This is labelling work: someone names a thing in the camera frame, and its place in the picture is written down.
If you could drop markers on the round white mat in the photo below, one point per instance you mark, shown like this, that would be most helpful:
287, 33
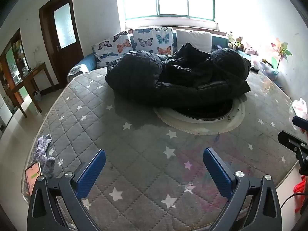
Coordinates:
204, 125

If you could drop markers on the plain white pillow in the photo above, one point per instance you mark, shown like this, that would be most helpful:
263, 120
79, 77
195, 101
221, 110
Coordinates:
192, 37

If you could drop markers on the white plastic bag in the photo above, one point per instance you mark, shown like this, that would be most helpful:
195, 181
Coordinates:
300, 107

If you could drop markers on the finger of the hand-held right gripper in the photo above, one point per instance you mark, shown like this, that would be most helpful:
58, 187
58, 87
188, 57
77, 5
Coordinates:
290, 140
299, 121

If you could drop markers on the small bag under table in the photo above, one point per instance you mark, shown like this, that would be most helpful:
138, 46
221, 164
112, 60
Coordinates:
36, 95

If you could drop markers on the colourful pinwheel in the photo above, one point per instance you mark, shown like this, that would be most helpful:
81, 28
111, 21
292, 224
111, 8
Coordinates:
281, 50

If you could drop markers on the brown door with glass pane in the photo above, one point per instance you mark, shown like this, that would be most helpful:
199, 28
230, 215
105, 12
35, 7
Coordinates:
69, 57

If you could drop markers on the black puffer jacket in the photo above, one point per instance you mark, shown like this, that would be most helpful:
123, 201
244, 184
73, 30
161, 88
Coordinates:
144, 72

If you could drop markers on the smartphone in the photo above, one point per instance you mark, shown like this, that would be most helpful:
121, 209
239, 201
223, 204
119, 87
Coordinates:
32, 175

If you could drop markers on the clear plastic storage box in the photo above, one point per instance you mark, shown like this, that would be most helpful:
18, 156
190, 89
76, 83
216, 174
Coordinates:
264, 68

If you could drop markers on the wooden side table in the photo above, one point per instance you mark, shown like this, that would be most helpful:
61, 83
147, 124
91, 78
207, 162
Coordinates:
36, 69

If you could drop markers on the plush bear toys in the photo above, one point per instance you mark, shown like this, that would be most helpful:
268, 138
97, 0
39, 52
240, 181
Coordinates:
234, 42

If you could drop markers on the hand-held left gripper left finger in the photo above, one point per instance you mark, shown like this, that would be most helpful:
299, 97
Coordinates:
91, 173

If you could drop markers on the blue sofa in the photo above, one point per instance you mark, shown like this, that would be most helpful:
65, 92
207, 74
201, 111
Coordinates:
87, 60

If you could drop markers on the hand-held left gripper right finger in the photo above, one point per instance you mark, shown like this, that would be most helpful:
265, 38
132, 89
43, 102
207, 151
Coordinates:
216, 170

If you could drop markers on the purple knitted sock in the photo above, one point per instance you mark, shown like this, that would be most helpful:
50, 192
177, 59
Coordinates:
48, 167
43, 144

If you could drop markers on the grey quilted star mattress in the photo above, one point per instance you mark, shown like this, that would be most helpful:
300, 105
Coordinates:
144, 149

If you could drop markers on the wooden display cabinet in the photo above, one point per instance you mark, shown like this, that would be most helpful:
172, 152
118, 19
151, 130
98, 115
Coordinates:
12, 60

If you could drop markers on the pink plush toy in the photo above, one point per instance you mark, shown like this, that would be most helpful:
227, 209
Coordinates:
251, 51

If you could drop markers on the red bag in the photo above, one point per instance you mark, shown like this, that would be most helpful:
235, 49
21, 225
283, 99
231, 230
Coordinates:
300, 187

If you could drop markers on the butterfly print pillow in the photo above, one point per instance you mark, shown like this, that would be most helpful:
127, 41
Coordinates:
151, 41
113, 45

